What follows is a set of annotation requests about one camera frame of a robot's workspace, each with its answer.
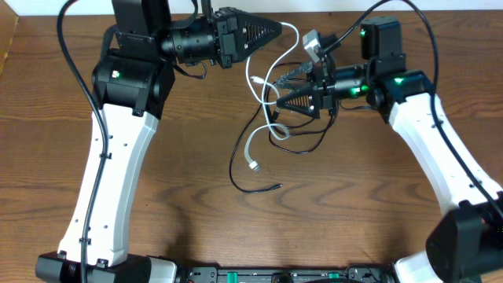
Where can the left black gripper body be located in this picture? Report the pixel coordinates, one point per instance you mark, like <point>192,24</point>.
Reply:
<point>225,37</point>

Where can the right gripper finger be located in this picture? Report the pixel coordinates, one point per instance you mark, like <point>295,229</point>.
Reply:
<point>300,101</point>
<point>299,74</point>

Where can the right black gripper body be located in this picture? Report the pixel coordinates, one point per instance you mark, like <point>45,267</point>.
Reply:
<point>326,89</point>

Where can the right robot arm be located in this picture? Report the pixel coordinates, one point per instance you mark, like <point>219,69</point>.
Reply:
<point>467,243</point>

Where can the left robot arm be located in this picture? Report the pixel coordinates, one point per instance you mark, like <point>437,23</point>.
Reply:
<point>140,56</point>

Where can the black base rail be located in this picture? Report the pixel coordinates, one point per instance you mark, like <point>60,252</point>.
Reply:
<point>354,273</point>

